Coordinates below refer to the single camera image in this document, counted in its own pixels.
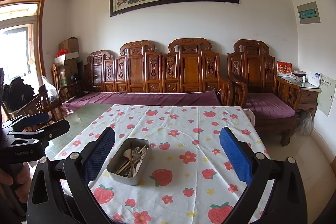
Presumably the person's left hand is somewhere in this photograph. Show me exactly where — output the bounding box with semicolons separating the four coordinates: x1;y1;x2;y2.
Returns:
0;162;31;203

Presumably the grey green wall box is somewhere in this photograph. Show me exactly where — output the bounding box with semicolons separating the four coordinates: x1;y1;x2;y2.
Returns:
297;1;321;24

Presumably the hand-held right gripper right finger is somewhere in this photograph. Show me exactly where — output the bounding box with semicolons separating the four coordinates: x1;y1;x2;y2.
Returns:
219;127;308;224

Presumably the purple armchair cushion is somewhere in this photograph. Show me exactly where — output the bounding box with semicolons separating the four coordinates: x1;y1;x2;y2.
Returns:
245;92;297;119

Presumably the black cloth pile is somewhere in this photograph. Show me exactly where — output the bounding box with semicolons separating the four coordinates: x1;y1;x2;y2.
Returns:
1;76;36;111

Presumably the carved wooden sofa bench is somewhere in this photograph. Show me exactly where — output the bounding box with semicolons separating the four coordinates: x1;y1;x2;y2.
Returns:
83;38;234;106

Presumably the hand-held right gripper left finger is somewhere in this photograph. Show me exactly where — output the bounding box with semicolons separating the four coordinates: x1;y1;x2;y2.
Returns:
26;126;116;224

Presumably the wooden side table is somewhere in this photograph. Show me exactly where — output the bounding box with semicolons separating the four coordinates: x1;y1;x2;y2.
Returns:
277;74;322;119

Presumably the purple sofa cushion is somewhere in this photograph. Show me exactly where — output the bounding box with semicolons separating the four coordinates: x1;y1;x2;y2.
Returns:
63;90;223;110

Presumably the clear plastic bag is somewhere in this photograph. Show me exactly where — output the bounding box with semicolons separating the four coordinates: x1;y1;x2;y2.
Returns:
41;75;60;104

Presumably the white wall panel door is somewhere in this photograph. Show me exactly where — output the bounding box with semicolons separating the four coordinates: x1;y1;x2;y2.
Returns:
317;73;335;117

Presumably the heap of mixed cutlery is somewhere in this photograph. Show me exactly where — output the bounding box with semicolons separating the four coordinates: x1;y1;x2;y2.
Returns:
113;140;150;178

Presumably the strawberry flower print tablecloth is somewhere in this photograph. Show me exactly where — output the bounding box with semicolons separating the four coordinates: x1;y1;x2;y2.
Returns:
45;105;271;224

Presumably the brown cardboard box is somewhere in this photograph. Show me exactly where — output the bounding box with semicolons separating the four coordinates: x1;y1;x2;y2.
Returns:
58;36;79;54

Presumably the grey plastic bag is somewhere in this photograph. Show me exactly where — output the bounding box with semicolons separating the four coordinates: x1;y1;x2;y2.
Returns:
296;110;315;135

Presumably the white router device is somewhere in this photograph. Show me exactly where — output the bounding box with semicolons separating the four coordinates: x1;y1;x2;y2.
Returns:
308;71;321;87

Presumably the black desk lamp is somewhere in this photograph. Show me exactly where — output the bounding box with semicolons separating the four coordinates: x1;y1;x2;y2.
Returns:
69;72;83;97

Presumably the white flat box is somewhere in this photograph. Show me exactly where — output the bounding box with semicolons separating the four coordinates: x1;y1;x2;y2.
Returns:
53;52;79;64

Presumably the stack of cardboard boxes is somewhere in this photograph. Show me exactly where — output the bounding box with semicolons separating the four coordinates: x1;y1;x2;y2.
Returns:
56;59;84;89

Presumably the carved wooden armchair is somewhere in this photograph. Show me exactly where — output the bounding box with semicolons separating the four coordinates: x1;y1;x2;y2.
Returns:
227;39;302;146

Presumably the carved wooden chair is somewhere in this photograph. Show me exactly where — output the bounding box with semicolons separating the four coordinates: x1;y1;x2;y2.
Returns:
10;85;63;125

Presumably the rectangular metal container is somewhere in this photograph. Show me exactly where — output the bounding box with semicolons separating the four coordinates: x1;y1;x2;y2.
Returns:
106;137;153;186

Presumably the wooden door frame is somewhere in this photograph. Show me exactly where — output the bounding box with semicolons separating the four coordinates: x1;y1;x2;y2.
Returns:
0;0;46;88

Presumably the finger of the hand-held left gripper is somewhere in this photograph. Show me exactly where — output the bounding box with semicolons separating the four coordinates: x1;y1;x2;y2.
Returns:
9;112;49;131
9;119;70;139

